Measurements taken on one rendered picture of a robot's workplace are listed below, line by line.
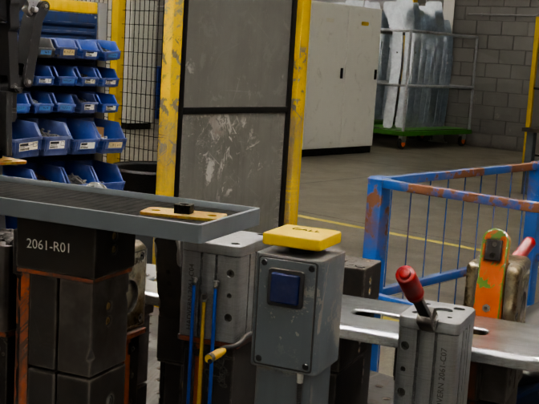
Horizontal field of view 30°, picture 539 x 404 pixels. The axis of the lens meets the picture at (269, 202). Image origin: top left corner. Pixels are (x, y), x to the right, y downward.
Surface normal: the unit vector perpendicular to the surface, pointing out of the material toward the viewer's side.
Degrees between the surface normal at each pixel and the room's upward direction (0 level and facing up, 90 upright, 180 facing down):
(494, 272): 78
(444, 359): 90
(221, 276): 90
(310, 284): 90
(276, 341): 90
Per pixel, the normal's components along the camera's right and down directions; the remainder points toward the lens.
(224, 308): -0.40, 0.11
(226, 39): 0.77, 0.16
